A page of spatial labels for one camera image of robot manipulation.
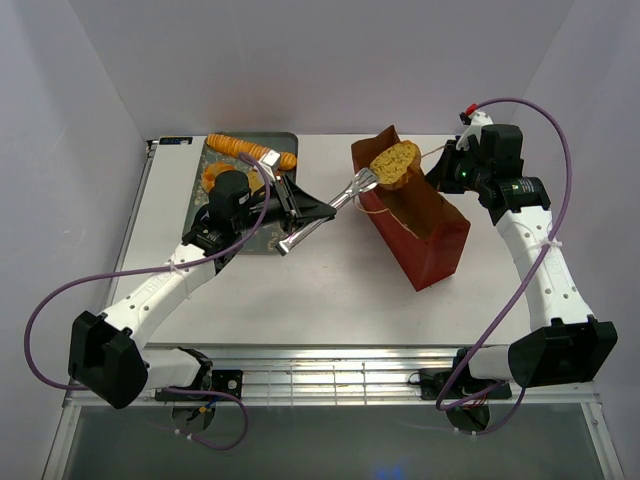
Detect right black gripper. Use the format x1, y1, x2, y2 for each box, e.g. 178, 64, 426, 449
424, 140, 490, 194

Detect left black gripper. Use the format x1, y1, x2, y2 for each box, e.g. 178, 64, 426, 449
234, 174, 337, 234

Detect sliced bread piece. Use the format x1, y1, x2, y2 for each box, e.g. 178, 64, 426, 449
369, 140, 421, 190
247, 171, 264, 193

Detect red paper bag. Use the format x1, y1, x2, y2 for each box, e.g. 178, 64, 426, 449
351, 125, 470, 291

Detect metal serving tongs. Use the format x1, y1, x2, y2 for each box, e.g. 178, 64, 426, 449
276, 168, 379, 256

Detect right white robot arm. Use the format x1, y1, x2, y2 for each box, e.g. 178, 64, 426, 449
426, 123, 618, 397

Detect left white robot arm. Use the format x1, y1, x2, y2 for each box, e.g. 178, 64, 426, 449
69, 170, 336, 409

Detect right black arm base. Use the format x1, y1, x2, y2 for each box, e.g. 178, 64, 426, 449
407, 349, 514, 401

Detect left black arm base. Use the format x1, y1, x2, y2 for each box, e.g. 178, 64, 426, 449
144, 347, 243, 402

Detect floral metal tray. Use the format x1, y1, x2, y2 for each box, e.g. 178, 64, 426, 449
182, 132, 298, 255

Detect round striped bun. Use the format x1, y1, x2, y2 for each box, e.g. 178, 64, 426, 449
201, 162, 235, 193

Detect long orange baguette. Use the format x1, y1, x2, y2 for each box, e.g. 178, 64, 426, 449
205, 134, 298, 171

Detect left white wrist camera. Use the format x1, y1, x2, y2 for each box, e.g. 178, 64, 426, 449
253, 149, 281, 183

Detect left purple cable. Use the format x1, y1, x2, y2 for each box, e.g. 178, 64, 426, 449
23, 152, 274, 451

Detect purple cable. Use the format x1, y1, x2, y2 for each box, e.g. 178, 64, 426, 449
23, 152, 274, 451
435, 97, 571, 435

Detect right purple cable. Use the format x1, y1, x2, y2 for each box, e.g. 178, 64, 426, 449
435, 97, 571, 435

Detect aluminium frame rail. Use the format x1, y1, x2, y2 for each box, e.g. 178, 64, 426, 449
62, 347, 601, 409

